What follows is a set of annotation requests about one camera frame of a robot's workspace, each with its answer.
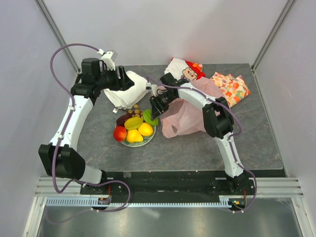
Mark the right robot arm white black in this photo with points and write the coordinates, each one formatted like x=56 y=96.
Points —
x=217 y=117

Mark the pink plastic bag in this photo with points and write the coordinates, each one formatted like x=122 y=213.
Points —
x=183 y=118

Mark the brown longan bunch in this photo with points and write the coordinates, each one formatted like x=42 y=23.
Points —
x=134 y=111

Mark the green fake fruit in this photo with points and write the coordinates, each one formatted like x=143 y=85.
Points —
x=147 y=116

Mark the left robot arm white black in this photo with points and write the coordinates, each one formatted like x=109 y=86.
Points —
x=60 y=157

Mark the yellow green star fruit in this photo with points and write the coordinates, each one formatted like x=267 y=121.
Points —
x=133 y=123

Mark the grey cable duct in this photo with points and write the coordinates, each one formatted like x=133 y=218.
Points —
x=106 y=202

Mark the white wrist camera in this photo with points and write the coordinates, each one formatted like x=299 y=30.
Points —
x=153 y=88
x=108 y=57

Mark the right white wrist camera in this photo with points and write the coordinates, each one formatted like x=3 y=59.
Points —
x=153 y=88

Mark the dark red fake fruit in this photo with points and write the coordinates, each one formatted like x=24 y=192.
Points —
x=122 y=119

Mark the orange floral folded cloth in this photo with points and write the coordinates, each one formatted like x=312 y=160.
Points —
x=234 y=89

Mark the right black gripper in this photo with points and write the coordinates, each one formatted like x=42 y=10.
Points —
x=157 y=108

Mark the cartoon print folded cloth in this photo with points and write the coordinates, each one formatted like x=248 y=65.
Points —
x=181 y=69

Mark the red fake apple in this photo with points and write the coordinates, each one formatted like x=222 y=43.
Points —
x=120 y=133

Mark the yellow fake pear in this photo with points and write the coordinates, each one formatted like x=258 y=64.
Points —
x=134 y=136

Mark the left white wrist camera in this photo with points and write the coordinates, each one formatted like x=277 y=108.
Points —
x=108 y=57

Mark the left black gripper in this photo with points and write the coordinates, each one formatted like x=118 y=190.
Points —
x=123 y=84

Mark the yellow fake lemon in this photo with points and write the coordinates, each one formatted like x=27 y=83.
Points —
x=146 y=129

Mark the white folded towel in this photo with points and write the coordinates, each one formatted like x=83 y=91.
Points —
x=130 y=97

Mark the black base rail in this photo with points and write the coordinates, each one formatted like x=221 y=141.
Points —
x=214 y=183

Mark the red teal floral plate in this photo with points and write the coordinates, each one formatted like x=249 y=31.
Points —
x=146 y=139

